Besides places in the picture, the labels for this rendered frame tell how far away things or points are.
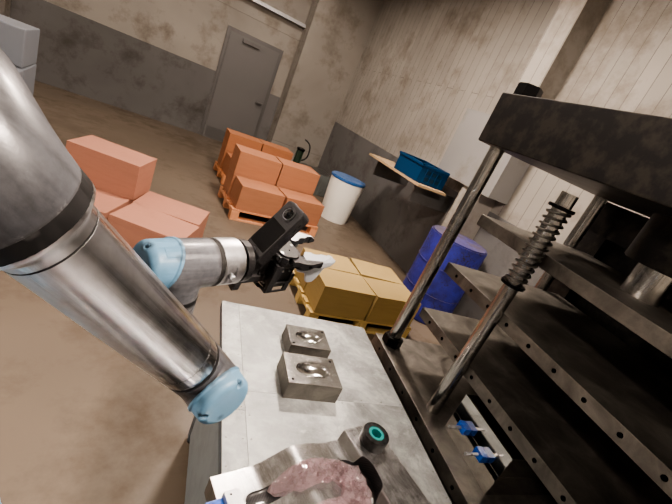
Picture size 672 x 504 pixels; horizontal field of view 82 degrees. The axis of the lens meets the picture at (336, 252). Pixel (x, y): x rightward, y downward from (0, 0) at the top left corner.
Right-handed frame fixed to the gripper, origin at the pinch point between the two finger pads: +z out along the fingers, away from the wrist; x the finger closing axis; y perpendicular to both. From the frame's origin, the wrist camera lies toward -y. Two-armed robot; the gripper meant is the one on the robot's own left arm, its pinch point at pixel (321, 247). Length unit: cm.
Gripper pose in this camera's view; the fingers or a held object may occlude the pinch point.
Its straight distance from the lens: 77.9
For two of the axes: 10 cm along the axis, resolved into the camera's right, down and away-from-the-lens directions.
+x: 6.2, 6.2, -4.8
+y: -4.7, 7.8, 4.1
